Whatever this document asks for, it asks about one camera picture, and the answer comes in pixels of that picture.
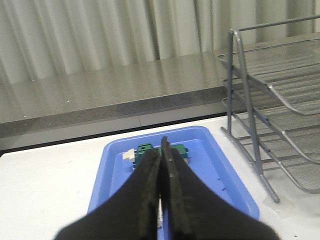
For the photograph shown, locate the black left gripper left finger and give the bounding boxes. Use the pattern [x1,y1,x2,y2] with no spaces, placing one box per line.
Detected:
[55,150,161,240]

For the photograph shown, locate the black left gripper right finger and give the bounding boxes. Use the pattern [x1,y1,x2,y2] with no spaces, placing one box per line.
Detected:
[159,137,279,240]

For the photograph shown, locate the silver mesh tray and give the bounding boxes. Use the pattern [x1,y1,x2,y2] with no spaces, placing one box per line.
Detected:
[216,38,320,116]
[232,136,320,198]
[222,90,320,164]

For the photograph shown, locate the blue plastic tray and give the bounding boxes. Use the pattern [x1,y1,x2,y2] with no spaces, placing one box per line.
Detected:
[86,125,261,240]

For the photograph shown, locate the grey stone counter ledge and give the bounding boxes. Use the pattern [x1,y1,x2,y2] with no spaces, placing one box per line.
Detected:
[0,51,227,151]

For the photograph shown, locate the green and beige switch module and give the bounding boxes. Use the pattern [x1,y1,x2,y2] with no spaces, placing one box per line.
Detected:
[121,143,190,171]

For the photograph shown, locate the silver wire rack frame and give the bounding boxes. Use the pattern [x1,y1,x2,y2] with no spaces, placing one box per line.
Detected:
[217,23,320,203]

